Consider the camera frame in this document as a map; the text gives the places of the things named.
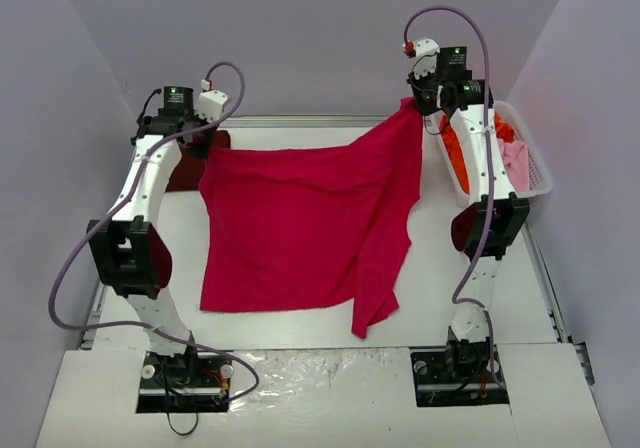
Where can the light pink t-shirt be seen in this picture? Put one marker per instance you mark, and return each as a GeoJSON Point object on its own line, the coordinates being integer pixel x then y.
{"type": "Point", "coordinates": [515, 157]}

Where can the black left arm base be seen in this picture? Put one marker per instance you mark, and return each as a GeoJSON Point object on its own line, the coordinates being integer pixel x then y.
{"type": "Point", "coordinates": [182, 387]}

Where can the dark maroon folded t-shirt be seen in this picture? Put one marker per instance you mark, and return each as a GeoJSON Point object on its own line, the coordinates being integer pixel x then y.
{"type": "Point", "coordinates": [187, 174]}

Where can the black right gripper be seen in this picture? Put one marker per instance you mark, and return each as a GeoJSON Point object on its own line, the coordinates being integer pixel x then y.
{"type": "Point", "coordinates": [422, 100]}

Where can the white plastic laundry basket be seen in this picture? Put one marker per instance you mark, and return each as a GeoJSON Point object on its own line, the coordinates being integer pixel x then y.
{"type": "Point", "coordinates": [540, 180]}

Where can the orange t-shirt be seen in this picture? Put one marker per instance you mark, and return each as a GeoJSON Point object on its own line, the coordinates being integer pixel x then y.
{"type": "Point", "coordinates": [504, 131]}

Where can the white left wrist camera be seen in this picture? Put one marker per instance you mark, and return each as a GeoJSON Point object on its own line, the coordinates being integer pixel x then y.
{"type": "Point", "coordinates": [211, 103]}

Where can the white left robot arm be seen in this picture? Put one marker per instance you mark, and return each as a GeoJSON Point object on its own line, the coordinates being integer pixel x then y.
{"type": "Point", "coordinates": [128, 251]}

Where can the crimson red t-shirt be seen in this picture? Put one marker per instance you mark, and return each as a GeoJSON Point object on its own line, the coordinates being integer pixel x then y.
{"type": "Point", "coordinates": [299, 229]}

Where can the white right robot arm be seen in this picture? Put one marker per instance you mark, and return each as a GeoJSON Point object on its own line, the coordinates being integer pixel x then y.
{"type": "Point", "coordinates": [495, 213]}

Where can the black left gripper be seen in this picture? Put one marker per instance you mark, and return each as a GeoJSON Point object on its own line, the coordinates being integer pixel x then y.
{"type": "Point", "coordinates": [204, 141]}

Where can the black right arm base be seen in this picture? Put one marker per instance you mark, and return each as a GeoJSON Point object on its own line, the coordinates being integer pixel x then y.
{"type": "Point", "coordinates": [457, 374]}

